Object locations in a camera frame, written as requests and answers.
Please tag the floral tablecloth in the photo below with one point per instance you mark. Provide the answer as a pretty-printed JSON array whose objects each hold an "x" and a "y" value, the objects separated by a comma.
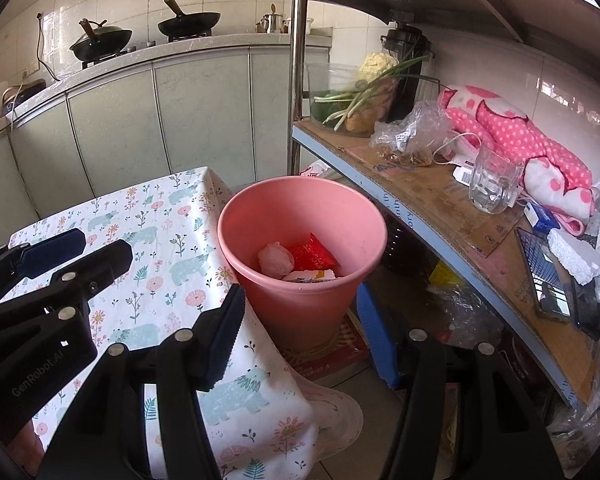
[{"x": 155, "y": 240}]

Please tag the small blue box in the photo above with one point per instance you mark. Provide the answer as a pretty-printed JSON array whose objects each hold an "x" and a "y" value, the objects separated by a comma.
[{"x": 544, "y": 217}]

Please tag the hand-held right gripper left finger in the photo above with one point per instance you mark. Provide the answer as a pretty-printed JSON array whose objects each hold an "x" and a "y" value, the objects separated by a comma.
[{"x": 227, "y": 335}]

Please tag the steel kettle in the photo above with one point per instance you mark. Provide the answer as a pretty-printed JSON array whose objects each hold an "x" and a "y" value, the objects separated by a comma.
[{"x": 271, "y": 22}]

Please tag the cardboard shelf sheet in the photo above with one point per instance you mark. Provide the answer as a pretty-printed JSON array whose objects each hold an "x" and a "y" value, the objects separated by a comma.
[{"x": 420, "y": 195}]

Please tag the red white plastic bag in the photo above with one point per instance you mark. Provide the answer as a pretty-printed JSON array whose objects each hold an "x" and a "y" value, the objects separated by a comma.
[{"x": 320, "y": 170}]

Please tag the white foam block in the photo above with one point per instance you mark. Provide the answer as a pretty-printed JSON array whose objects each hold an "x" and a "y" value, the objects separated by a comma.
[{"x": 577, "y": 257}]

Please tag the black smartphone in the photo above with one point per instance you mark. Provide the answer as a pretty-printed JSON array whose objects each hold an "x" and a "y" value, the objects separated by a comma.
[{"x": 547, "y": 275}]

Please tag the black blender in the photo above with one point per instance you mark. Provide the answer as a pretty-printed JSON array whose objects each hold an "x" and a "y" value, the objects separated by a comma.
[{"x": 405, "y": 60}]

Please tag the large clear plastic bag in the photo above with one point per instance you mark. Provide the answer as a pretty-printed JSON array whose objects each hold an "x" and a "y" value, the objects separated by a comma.
[{"x": 597, "y": 400}]

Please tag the cauliflower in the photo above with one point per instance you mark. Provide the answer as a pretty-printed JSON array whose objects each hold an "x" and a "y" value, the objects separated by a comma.
[{"x": 377, "y": 65}]

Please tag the container of vegetables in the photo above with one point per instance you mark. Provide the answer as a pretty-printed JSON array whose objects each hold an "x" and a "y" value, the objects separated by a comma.
[{"x": 367, "y": 95}]

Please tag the pink polka-dot cloth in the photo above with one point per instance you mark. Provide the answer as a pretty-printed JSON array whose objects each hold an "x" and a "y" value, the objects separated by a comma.
[{"x": 520, "y": 135}]

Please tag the person's left hand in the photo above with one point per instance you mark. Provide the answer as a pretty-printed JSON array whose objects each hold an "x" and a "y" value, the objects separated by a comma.
[{"x": 30, "y": 442}]

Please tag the red snack bag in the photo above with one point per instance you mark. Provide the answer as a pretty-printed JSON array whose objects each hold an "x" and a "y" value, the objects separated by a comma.
[{"x": 312, "y": 252}]

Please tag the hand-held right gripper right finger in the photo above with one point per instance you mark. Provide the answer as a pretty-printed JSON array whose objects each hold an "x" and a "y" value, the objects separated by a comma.
[{"x": 375, "y": 335}]

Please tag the gas stove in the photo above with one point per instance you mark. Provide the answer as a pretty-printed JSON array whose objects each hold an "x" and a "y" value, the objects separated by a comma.
[{"x": 145, "y": 50}]

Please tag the orange white candy wrapper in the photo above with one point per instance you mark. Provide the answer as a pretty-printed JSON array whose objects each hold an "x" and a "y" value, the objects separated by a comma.
[{"x": 307, "y": 275}]

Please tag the clear glass cup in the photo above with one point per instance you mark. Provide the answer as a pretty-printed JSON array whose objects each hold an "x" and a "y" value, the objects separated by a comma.
[{"x": 492, "y": 180}]

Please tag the white plastic bag ball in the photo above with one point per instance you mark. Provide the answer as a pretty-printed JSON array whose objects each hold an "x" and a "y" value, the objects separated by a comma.
[{"x": 275, "y": 258}]

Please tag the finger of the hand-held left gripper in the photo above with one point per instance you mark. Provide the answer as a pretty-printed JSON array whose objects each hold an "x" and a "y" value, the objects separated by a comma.
[
  {"x": 55, "y": 252},
  {"x": 105, "y": 265}
]

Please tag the white plastic container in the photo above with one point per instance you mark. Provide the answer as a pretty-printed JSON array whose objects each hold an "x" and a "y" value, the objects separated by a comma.
[{"x": 300, "y": 26}]

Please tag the black induction cooker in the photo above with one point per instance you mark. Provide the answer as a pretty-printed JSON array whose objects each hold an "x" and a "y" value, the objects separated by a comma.
[{"x": 25, "y": 95}]

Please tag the kitchen counter cabinets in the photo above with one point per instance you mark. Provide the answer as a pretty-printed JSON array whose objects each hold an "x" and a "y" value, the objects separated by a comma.
[{"x": 200, "y": 110}]

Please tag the black wok with lid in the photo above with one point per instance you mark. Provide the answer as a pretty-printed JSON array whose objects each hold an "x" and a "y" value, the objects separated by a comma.
[{"x": 100, "y": 42}]

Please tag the pink plastic bin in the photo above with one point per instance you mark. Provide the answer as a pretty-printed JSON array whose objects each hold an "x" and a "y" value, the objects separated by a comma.
[{"x": 280, "y": 310}]

